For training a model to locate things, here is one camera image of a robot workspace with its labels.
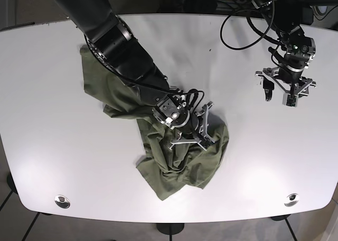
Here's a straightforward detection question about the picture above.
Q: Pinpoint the olive green T-shirt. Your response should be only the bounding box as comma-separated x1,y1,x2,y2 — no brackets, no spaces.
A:
80,45,229,200

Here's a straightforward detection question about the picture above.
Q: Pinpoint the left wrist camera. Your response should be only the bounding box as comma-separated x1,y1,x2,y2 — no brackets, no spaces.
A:
283,93,298,107

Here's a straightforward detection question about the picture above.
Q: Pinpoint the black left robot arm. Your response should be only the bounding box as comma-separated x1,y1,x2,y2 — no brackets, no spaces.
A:
251,0,316,107

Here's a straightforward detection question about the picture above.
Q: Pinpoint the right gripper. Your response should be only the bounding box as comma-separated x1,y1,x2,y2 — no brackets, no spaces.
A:
152,92,214,150

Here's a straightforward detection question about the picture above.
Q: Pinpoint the chrome table grommet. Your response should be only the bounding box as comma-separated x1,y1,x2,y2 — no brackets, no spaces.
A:
284,193,299,207
54,194,70,209

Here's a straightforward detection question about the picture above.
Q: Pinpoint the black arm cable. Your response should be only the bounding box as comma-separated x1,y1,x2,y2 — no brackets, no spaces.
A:
105,61,205,112
220,0,285,67

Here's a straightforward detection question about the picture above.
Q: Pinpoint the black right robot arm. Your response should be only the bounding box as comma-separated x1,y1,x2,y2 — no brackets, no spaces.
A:
54,0,215,150

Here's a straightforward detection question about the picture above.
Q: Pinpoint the black table base foot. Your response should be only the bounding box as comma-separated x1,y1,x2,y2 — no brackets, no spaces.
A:
156,223,185,235

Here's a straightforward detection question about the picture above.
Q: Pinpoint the right chrome table grommet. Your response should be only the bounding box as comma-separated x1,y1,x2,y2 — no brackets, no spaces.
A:
284,193,299,207

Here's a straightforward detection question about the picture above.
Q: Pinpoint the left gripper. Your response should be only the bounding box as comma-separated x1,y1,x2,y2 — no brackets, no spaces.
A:
255,35,316,101

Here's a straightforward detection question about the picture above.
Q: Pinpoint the left chrome table grommet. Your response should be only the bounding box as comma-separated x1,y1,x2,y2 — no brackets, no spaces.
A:
54,194,70,209

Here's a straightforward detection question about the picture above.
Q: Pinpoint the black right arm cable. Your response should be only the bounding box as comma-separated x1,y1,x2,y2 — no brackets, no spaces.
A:
105,61,205,112

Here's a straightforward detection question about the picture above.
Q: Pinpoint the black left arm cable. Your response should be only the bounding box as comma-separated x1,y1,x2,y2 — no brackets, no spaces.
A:
220,0,285,67

